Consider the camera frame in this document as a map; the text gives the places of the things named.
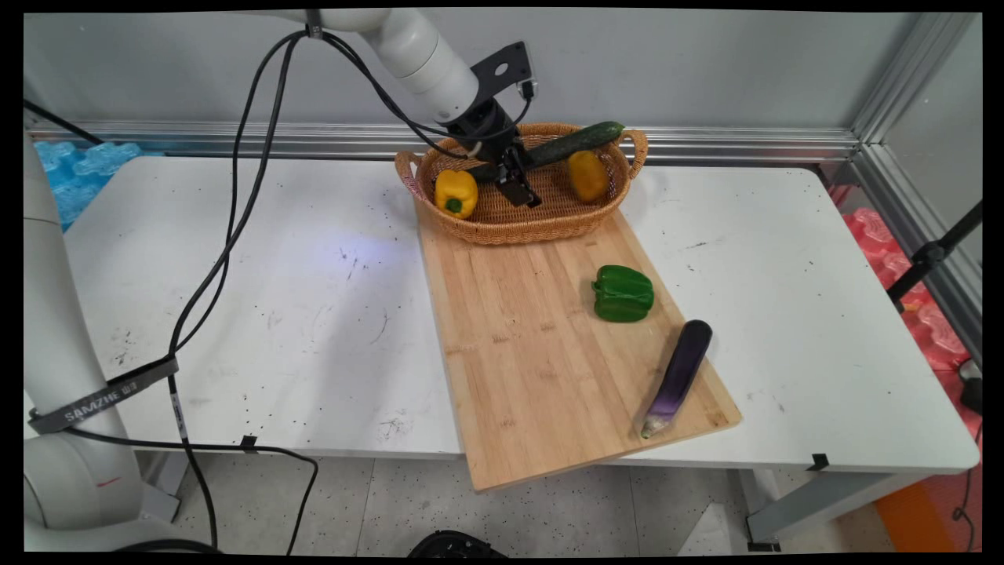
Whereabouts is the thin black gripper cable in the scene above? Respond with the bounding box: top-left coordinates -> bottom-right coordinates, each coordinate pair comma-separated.
320,31 -> 481,160

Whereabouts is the dark green toy cucumber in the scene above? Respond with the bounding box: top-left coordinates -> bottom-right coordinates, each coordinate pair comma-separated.
527,121 -> 626,169

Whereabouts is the woven wicker basket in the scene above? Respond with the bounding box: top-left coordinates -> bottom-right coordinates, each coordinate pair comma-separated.
395,122 -> 649,246

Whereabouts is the black background cable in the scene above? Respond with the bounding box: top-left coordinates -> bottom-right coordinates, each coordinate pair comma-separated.
24,99 -> 105,147

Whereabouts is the orange floor mat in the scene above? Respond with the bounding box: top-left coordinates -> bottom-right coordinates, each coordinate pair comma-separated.
873,463 -> 983,553

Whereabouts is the long black cable bundle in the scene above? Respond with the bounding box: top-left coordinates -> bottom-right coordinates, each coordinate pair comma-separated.
67,30 -> 319,555

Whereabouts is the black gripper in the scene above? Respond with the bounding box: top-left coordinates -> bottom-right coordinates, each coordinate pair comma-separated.
447,97 -> 543,210

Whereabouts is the green toy bell pepper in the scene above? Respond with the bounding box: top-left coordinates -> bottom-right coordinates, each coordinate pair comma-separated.
591,264 -> 656,323

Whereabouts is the wooden cutting board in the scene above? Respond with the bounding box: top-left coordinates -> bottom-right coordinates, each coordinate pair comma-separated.
414,202 -> 743,494

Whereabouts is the purple toy eggplant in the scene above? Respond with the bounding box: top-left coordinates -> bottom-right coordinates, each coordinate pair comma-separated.
641,319 -> 714,440

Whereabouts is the black tripod stand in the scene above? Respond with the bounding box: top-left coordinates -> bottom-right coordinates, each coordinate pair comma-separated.
886,201 -> 983,308

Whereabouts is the aluminium frame corner post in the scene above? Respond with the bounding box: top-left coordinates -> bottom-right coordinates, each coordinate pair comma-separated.
831,12 -> 983,363

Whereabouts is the grey metal table leg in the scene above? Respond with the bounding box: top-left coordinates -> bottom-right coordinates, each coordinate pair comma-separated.
737,469 -> 938,552

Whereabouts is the yellow toy bell pepper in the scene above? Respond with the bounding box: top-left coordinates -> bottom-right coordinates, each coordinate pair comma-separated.
434,169 -> 479,221

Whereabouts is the black SAMZHE velcro strap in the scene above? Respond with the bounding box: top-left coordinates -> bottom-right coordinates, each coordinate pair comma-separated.
28,355 -> 180,436

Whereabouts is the black device with cable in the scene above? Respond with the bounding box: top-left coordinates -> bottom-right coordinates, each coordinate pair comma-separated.
951,359 -> 984,550

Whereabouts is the orange yellow fruit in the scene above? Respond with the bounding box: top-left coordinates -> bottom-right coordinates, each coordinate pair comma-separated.
567,150 -> 611,204

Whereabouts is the horizontal aluminium frame rail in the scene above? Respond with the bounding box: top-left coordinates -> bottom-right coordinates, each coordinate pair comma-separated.
25,120 -> 861,164

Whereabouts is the black round floor object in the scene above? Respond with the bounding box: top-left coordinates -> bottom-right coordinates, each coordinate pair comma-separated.
406,530 -> 509,560

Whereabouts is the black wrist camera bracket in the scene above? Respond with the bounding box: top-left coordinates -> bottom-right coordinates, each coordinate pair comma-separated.
470,41 -> 539,100

